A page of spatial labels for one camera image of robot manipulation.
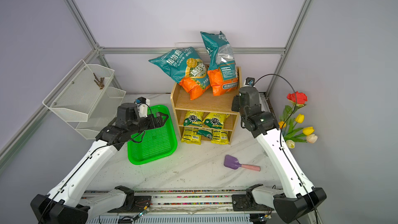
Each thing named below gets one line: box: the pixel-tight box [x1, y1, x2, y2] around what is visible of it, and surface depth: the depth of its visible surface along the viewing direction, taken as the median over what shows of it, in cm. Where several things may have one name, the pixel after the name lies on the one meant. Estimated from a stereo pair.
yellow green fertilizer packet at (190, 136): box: [180, 126, 202, 146], surface depth 95 cm
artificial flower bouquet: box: [278, 91, 318, 149], surface depth 71 cm
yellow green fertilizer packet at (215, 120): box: [203, 112, 231, 130], surface depth 84 cm
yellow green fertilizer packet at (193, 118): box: [182, 110, 205, 128], surface depth 84 cm
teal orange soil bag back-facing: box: [200, 31, 239, 96], surface depth 69 cm
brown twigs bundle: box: [92, 72, 105, 90], surface depth 86 cm
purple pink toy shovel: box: [223, 154, 261, 172], surface depth 88 cm
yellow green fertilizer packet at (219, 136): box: [210, 129, 230, 145], surface depth 95 cm
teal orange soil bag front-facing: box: [148, 46, 211, 101], surface depth 72 cm
